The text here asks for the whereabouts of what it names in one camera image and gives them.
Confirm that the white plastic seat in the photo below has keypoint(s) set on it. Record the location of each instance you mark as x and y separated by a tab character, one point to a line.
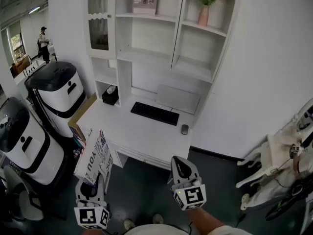
24	199

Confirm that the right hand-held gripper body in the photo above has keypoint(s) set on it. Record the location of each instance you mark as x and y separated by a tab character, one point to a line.
192	197

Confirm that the white tissue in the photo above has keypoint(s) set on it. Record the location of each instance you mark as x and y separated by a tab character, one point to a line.
111	89

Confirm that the person's white shirt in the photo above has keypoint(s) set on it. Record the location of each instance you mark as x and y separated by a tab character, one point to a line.
159	230

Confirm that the white rack with black slots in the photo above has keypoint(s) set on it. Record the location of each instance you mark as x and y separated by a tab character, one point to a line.
33	68

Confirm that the person's right shoe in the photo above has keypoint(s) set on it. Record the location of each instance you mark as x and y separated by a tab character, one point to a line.
157	218

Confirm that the window with green view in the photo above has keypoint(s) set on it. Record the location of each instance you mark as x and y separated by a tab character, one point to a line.
17	48

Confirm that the brown cardboard box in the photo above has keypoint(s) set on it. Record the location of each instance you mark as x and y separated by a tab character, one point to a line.
82	114

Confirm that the pink ribbed vase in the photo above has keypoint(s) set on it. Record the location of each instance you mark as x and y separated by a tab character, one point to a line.
203	17

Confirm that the black tissue box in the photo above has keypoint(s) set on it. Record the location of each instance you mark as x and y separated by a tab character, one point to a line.
109	98

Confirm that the person's right forearm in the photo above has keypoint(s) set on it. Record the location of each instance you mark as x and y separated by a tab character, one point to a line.
203	219

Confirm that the white device with black band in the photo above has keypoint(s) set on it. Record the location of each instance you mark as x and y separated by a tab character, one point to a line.
304	121

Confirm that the person's left forearm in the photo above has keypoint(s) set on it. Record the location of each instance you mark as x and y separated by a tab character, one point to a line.
94	232

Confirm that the black keyboard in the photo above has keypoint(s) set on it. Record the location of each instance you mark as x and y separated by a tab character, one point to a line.
154	113

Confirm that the ceiling strip light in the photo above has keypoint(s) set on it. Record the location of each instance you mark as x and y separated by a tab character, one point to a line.
34	9

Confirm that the white shelf cabinet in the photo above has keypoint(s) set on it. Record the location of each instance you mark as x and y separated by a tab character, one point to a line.
200	65

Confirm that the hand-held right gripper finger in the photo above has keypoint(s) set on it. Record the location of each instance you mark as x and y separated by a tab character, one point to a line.
192	168
174	172

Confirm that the white black service robot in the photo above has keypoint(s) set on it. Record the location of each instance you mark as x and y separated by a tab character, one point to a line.
31	150
58	99

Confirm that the white ornate chair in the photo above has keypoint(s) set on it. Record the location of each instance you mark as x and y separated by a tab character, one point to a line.
266	170

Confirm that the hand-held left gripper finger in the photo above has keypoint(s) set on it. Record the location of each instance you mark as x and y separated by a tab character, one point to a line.
100	187
78	191

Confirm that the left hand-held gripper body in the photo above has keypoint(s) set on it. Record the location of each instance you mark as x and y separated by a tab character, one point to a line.
91	215

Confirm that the person's shoe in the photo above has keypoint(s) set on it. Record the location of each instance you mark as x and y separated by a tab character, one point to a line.
129	224
157	218

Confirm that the white table top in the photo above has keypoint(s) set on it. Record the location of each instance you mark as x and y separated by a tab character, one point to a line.
137	136

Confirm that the flag print book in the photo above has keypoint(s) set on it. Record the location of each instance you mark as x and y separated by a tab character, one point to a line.
95	153

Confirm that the grey computer mouse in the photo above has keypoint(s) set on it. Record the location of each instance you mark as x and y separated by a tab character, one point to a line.
185	129

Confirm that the person's left shoe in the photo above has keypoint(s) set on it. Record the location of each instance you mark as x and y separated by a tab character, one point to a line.
129	224

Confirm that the white arched glass cabinet door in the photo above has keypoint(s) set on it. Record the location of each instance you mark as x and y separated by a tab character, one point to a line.
98	17

